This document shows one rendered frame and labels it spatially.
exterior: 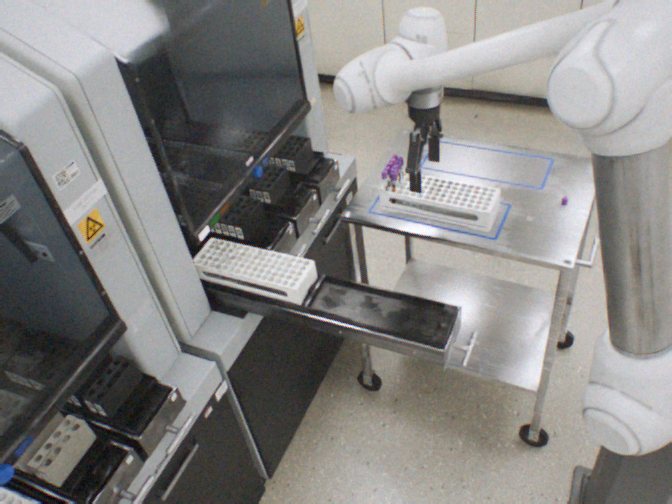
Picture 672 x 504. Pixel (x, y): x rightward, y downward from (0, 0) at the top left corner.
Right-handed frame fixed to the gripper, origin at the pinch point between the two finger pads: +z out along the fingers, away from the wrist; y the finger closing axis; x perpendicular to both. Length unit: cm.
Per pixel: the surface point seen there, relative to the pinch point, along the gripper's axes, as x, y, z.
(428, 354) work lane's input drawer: -16.1, -43.3, 14.5
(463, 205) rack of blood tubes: -11.1, -3.0, 5.7
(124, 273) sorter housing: 39, -65, -12
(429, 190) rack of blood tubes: -1.2, -0.3, 5.3
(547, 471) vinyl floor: -45, -17, 93
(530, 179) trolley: -23.0, 19.1, 10.9
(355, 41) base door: 112, 188, 62
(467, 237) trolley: -14.0, -8.6, 10.8
